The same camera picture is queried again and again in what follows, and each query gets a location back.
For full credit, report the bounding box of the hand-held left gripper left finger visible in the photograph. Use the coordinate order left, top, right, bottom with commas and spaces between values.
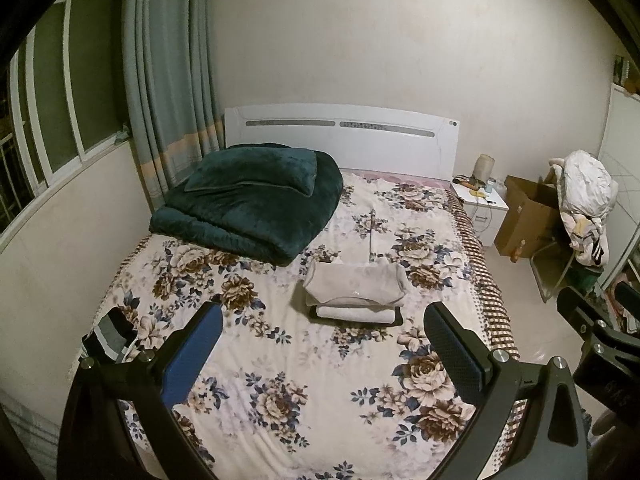
56, 302, 224, 480

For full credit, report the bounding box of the white folded garment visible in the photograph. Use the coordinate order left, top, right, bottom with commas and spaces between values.
316, 304, 396, 324

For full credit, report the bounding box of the white nightstand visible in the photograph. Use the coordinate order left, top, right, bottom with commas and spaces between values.
451, 176, 510, 248

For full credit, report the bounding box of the grey long-sleeve shirt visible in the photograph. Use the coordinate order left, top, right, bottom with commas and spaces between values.
302, 259, 408, 308

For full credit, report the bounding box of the dark green pillow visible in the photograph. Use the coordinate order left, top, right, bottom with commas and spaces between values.
184, 146, 320, 196

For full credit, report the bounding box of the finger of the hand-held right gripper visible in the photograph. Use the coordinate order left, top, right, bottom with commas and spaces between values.
615, 282, 640, 335
556, 286, 610, 348

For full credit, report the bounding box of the black grey striped garment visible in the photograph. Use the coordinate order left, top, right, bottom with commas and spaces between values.
81, 307, 137, 361

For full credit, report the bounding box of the dark green blanket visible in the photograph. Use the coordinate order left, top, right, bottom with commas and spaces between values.
150, 144, 344, 267

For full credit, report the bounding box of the grey green curtain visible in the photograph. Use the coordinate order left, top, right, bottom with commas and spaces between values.
122, 0, 223, 211

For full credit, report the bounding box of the pile of white clothes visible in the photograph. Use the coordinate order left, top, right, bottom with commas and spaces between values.
547, 150, 619, 267

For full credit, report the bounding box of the white bed headboard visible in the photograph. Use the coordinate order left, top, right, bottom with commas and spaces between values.
223, 104, 461, 183

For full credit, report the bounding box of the metal frame chair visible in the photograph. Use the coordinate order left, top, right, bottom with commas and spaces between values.
530, 240, 601, 303

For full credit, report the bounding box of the floral sheet bed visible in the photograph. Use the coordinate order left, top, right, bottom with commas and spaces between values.
75, 170, 518, 480

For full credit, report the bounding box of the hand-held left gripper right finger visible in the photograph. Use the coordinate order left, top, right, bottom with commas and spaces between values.
422, 302, 588, 480

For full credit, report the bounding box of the white wardrobe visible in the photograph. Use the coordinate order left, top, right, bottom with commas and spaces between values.
597, 52, 640, 291

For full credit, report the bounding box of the white framed window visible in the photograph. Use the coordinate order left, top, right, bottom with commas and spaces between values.
0, 0, 132, 233

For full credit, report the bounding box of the black folded garment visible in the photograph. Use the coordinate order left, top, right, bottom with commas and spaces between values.
308, 305, 405, 329

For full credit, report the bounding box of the brown cardboard box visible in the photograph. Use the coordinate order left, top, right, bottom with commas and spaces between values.
494, 175, 563, 263

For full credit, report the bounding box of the brown checked bed skirt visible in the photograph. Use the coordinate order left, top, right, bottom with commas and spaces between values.
447, 192, 526, 480

